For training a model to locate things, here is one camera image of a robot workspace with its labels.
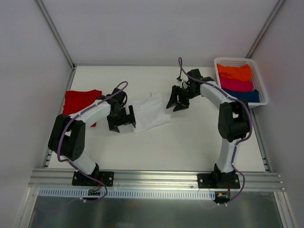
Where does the white t shirt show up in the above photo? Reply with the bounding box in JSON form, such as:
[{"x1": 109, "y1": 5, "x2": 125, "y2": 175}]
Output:
[{"x1": 131, "y1": 93, "x2": 171, "y2": 133}]

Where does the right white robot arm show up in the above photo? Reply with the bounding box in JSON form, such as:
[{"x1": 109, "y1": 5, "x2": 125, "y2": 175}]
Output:
[{"x1": 166, "y1": 69, "x2": 252, "y2": 189}]

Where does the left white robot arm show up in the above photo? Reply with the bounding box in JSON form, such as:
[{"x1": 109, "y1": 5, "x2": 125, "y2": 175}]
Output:
[{"x1": 48, "y1": 88, "x2": 136, "y2": 185}]

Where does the pink t shirt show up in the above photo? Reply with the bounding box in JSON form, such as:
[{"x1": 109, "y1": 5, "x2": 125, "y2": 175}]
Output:
[{"x1": 219, "y1": 76, "x2": 254, "y2": 92}]

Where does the folded red t shirt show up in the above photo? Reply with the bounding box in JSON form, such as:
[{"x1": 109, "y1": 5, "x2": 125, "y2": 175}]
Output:
[{"x1": 62, "y1": 89, "x2": 102, "y2": 115}]

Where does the orange t shirt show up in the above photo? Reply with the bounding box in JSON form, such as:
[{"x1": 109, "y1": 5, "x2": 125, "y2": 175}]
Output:
[{"x1": 217, "y1": 64, "x2": 252, "y2": 82}]

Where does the blue t shirt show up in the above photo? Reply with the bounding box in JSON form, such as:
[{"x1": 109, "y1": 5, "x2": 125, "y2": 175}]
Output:
[{"x1": 224, "y1": 90, "x2": 260, "y2": 103}]

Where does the white plastic basket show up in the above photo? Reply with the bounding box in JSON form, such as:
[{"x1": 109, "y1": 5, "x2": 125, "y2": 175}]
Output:
[{"x1": 214, "y1": 57, "x2": 268, "y2": 108}]

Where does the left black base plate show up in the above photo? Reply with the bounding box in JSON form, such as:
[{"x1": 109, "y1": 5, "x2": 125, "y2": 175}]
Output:
[{"x1": 72, "y1": 171, "x2": 114, "y2": 187}]

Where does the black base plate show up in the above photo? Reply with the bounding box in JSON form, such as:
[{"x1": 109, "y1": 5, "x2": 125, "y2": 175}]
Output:
[
  {"x1": 72, "y1": 171, "x2": 114, "y2": 187},
  {"x1": 197, "y1": 173, "x2": 241, "y2": 190}
]

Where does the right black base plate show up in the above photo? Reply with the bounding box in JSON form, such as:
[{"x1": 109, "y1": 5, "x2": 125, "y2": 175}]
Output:
[{"x1": 197, "y1": 173, "x2": 241, "y2": 190}]

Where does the aluminium mounting rail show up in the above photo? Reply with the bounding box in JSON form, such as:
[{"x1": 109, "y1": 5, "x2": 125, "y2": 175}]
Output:
[{"x1": 28, "y1": 168, "x2": 286, "y2": 192}]

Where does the white slotted cable duct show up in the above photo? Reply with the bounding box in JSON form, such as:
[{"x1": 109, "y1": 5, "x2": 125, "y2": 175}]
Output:
[{"x1": 38, "y1": 188, "x2": 215, "y2": 200}]

